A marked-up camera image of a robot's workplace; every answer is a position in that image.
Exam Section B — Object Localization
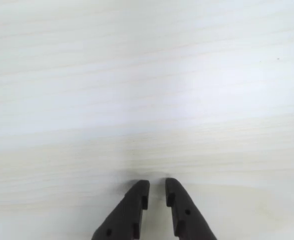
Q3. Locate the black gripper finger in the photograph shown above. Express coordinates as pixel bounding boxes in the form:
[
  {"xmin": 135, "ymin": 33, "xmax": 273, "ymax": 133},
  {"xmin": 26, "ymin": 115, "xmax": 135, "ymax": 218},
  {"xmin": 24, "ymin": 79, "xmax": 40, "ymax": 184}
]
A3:
[
  {"xmin": 91, "ymin": 179, "xmax": 151, "ymax": 240},
  {"xmin": 165, "ymin": 177, "xmax": 218, "ymax": 240}
]

